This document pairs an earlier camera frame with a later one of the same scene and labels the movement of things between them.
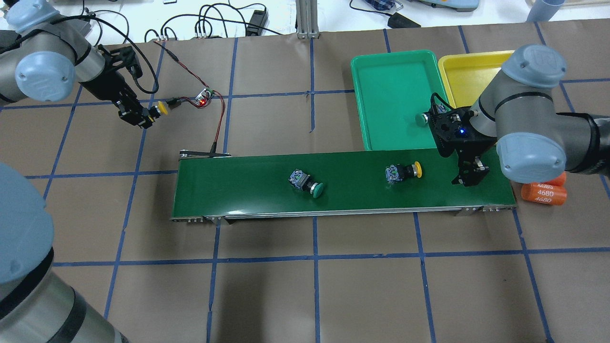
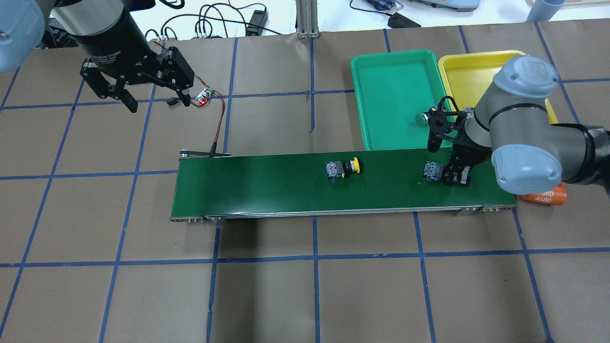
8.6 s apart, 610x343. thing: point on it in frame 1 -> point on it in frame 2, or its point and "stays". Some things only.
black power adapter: x=397 y=20 stays
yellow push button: x=157 y=110 -> x=336 y=169
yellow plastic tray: x=466 y=76 stays
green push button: x=421 y=119 stays
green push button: x=304 y=181 -> x=432 y=171
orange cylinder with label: x=544 y=193 stays
